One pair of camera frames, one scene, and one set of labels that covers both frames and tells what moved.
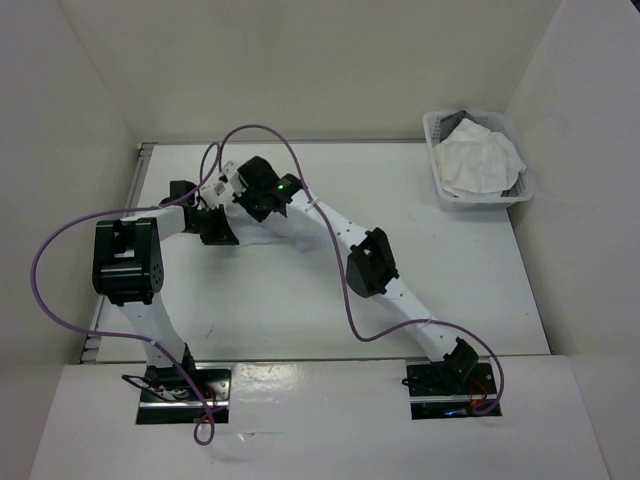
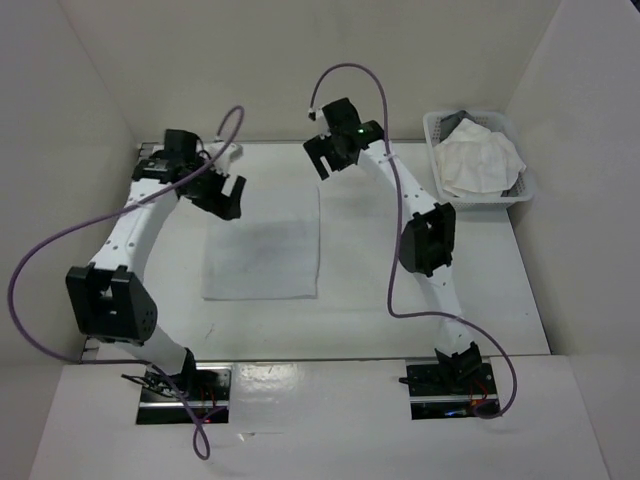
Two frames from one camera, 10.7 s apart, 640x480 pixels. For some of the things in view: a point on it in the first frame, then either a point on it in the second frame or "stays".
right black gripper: [259, 214] → [316, 149]
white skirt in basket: [477, 162] stays
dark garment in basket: [450, 122] stays
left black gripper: [223, 234] → [219, 204]
